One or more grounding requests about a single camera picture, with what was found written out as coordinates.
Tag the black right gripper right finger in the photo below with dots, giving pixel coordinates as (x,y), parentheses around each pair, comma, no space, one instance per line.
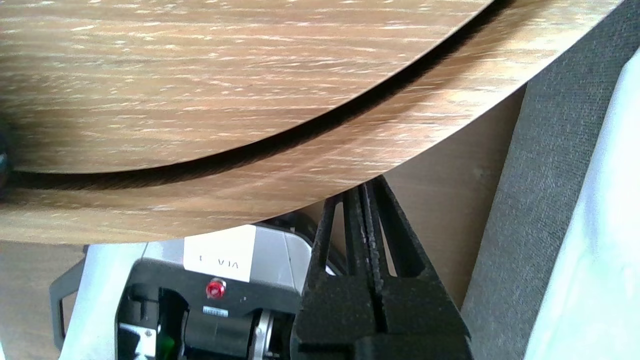
(425,310)

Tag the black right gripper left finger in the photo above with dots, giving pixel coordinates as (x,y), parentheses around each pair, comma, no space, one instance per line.
(335,310)

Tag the round wooden side table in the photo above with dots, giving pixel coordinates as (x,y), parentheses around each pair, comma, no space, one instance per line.
(350,160)

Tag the white labelled robot housing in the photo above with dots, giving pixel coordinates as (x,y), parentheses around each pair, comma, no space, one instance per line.
(220,250)

